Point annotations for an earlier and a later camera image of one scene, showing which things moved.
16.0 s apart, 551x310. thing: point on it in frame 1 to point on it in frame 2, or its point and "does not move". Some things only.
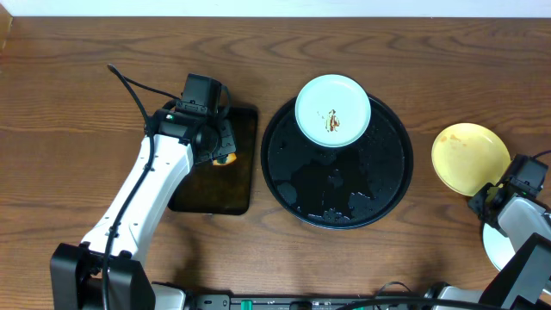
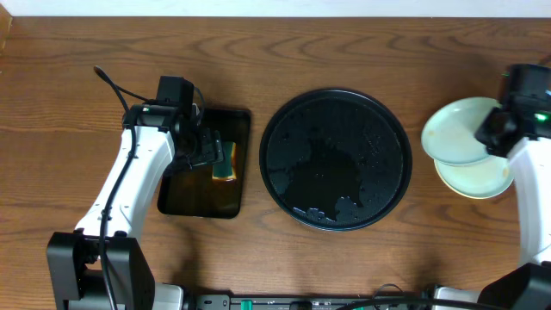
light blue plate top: [332, 110] to [448, 133]
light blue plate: [498, 245] to [482, 180]
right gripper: [477, 200] to [485, 133]
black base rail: [225, 301] does not move
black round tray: [340, 188] does not move
